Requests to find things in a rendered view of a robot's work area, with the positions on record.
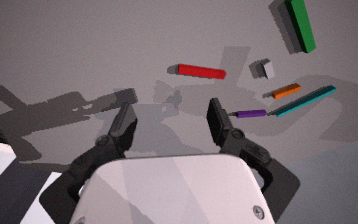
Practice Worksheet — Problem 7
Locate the orange rectangular bar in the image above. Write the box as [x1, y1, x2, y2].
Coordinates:
[272, 83, 301, 99]

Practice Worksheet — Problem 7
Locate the purple rod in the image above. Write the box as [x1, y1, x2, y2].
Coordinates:
[235, 110, 267, 118]

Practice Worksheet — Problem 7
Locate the turquoise rod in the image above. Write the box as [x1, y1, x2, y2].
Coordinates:
[275, 85, 336, 118]

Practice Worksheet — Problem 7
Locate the green rod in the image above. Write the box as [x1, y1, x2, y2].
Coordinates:
[284, 0, 316, 54]

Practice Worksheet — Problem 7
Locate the dark red rod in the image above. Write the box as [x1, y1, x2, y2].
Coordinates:
[178, 64, 226, 79]

